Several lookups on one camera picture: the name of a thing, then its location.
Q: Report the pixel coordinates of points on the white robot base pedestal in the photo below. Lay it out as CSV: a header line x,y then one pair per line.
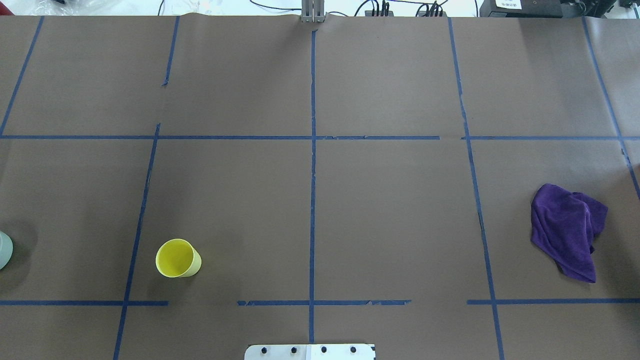
x,y
331,351

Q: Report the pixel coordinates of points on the mint green bowl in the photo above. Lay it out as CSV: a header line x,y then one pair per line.
x,y
6,249

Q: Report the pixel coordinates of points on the aluminium frame post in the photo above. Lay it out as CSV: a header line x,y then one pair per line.
x,y
313,11

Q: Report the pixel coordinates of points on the black computer box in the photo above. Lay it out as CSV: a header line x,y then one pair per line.
x,y
552,9

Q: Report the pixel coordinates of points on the yellow plastic cup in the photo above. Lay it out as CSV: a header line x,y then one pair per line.
x,y
177,258

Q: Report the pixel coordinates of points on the purple microfiber cloth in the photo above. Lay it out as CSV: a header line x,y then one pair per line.
x,y
564,225

